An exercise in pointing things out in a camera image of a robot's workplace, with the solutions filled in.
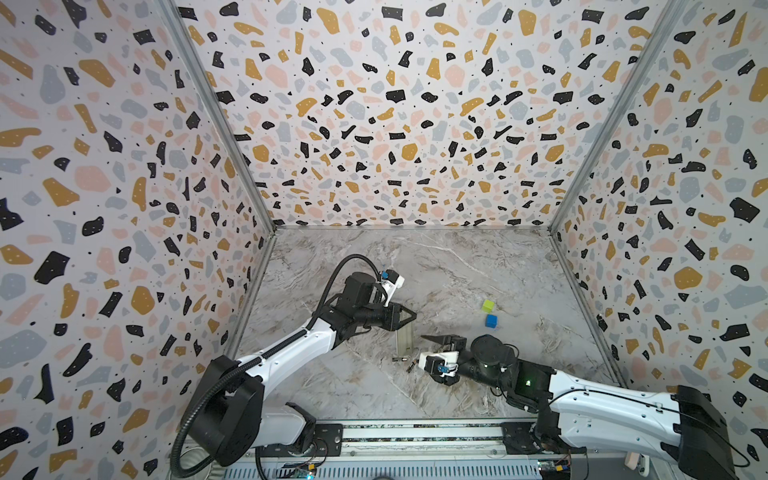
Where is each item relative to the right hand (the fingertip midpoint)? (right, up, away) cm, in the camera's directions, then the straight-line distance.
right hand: (421, 339), depth 70 cm
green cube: (+23, +3, +27) cm, 36 cm away
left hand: (-1, +5, +7) cm, 9 cm away
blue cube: (+24, -1, +24) cm, 34 cm away
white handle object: (+51, -29, 0) cm, 59 cm away
